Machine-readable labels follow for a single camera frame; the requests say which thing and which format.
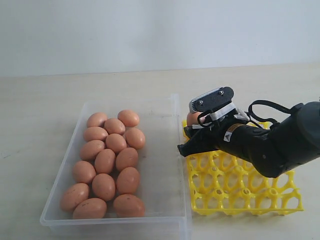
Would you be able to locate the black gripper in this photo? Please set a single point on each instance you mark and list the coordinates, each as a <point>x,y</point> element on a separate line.
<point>230,135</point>

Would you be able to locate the brown egg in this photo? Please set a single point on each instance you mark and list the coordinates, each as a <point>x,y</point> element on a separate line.
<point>83,172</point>
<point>104,187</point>
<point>128,206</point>
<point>93,208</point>
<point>114,126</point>
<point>95,133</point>
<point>135,138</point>
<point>128,157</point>
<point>129,118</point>
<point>97,119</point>
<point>105,161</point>
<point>128,181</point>
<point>192,118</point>
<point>90,150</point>
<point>73,196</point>
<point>115,142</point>

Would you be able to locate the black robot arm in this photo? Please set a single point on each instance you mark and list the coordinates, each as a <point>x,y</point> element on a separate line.
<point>272,147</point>

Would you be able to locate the clear plastic bin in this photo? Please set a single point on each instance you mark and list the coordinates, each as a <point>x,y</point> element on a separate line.
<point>162,182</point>

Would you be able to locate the yellow plastic egg tray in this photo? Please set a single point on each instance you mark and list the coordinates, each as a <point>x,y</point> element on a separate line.
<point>221,183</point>

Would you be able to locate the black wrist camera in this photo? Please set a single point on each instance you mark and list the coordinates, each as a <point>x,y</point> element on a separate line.
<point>216,103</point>

